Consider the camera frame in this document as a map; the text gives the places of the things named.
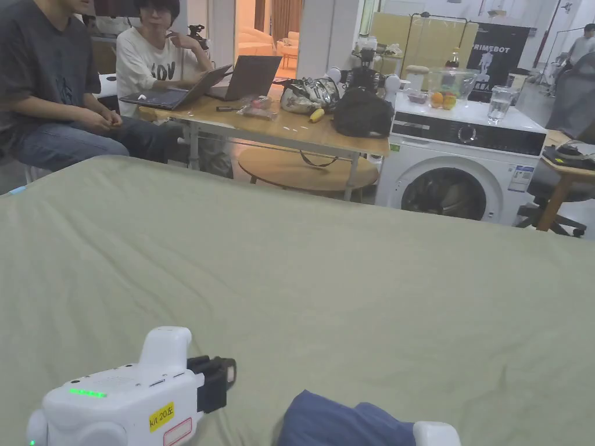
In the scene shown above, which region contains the black banner with white print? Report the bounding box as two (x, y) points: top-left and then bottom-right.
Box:
(466, 20), (533, 104)

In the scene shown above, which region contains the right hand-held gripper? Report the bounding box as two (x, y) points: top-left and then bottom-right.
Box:
(411, 420), (461, 446)

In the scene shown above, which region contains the dark blue garment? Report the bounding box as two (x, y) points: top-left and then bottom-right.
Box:
(281, 389), (419, 446)

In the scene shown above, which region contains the black and white robot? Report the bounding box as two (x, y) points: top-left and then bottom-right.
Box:
(325, 46), (403, 100)

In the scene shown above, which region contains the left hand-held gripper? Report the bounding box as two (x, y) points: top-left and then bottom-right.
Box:
(25, 327), (238, 446)

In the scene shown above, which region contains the white washing machine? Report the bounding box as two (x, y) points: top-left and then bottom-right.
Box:
(374, 64), (549, 228)

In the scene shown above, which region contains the small wooden side table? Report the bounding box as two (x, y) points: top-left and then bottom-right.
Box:
(536, 130), (595, 232)

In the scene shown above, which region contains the wooden folding table with laptops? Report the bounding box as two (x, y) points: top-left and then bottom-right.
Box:
(118, 54), (396, 203)

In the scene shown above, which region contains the bed with pale green sheet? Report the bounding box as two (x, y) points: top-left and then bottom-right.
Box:
(0, 154), (595, 446)

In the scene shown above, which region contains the round low wooden table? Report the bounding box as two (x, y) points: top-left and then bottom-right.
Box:
(236, 148), (380, 192)

